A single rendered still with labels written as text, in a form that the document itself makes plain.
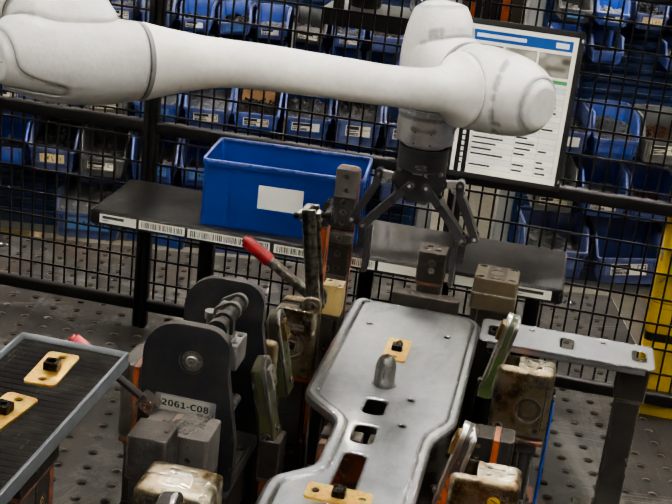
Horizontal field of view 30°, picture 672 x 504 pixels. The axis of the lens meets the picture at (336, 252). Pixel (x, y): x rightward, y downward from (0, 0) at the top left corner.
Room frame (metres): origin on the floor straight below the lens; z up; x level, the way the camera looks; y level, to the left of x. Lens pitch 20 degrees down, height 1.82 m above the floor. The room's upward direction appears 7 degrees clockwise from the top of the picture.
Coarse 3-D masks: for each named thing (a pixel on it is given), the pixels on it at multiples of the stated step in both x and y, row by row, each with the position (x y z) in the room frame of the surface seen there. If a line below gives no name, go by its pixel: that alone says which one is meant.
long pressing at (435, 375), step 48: (336, 336) 1.84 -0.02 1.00; (384, 336) 1.87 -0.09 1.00; (432, 336) 1.90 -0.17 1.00; (336, 384) 1.68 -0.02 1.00; (432, 384) 1.72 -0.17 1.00; (336, 432) 1.52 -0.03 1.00; (384, 432) 1.55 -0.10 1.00; (432, 432) 1.57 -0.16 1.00; (288, 480) 1.39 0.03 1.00; (384, 480) 1.42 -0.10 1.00
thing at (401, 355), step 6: (390, 342) 1.85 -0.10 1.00; (402, 342) 1.86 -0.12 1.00; (408, 342) 1.86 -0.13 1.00; (390, 348) 1.82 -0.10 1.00; (396, 348) 1.82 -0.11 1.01; (402, 348) 1.82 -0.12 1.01; (408, 348) 1.83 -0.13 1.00; (390, 354) 1.80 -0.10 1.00; (396, 354) 1.80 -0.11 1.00; (402, 354) 1.81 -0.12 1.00; (396, 360) 1.78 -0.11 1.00; (402, 360) 1.78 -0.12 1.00
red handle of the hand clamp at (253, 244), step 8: (248, 240) 1.86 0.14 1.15; (256, 240) 1.87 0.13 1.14; (248, 248) 1.85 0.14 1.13; (256, 248) 1.85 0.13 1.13; (264, 248) 1.86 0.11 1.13; (256, 256) 1.85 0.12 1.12; (264, 256) 1.85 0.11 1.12; (272, 256) 1.85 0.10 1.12; (264, 264) 1.85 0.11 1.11; (272, 264) 1.85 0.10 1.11; (280, 264) 1.86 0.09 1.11; (280, 272) 1.85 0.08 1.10; (288, 272) 1.85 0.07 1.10; (288, 280) 1.85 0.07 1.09; (296, 280) 1.85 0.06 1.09; (296, 288) 1.84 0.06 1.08; (304, 288) 1.84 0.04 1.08; (304, 296) 1.84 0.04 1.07
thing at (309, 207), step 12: (312, 204) 1.86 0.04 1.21; (300, 216) 1.84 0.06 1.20; (312, 216) 1.83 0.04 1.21; (324, 216) 1.84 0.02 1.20; (312, 228) 1.83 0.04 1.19; (312, 240) 1.83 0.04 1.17; (312, 252) 1.83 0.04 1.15; (312, 264) 1.83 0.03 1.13; (312, 276) 1.83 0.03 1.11; (312, 288) 1.83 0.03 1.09
